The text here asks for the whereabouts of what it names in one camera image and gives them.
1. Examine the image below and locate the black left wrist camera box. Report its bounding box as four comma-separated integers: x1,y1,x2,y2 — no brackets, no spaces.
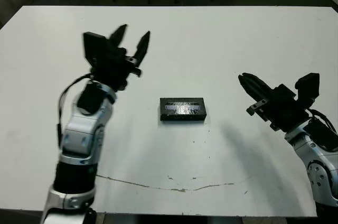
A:
82,31,109,66

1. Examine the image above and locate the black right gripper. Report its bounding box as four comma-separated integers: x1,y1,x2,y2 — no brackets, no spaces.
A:
238,72,309,132

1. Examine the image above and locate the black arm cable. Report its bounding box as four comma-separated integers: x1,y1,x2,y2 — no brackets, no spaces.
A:
307,108,338,136
56,72,95,147

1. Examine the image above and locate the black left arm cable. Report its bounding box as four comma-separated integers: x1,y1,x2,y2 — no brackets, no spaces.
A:
56,72,95,147

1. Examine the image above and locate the black box lid with window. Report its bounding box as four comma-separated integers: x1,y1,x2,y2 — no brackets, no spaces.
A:
159,97,206,122

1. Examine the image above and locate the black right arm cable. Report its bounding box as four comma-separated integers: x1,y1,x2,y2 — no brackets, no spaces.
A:
307,108,338,136

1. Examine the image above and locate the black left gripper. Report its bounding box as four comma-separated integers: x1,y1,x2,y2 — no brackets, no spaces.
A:
91,24,151,92

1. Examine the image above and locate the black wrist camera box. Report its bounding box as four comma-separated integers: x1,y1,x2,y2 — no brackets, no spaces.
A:
82,31,109,66
295,72,321,103

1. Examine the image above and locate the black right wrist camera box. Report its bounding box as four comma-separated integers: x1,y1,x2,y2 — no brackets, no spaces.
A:
295,72,321,103

